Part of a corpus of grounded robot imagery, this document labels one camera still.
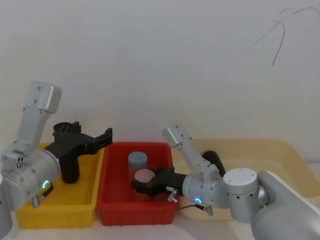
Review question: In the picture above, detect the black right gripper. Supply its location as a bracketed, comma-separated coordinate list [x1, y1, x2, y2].
[131, 166, 188, 198]

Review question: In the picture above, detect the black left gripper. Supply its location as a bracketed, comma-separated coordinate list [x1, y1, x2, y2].
[44, 127, 113, 166]

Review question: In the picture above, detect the pink cylinder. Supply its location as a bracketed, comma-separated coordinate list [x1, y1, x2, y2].
[134, 169, 155, 202]

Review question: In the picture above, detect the blue-grey cylinder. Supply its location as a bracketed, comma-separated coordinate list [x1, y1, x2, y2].
[127, 150, 149, 177]

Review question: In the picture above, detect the red plastic bin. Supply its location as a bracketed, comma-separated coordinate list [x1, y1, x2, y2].
[96, 141, 177, 227]

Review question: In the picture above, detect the black round tube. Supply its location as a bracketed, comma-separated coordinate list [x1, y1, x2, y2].
[52, 121, 83, 136]

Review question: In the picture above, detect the black cylinder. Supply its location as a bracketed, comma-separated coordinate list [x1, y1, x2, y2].
[61, 154, 81, 185]
[201, 149, 227, 180]

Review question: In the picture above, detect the yellow plastic bin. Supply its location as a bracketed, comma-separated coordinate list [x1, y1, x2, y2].
[15, 141, 106, 230]

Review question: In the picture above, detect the cream plastic tray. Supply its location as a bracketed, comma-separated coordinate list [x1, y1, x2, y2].
[172, 138, 320, 221]

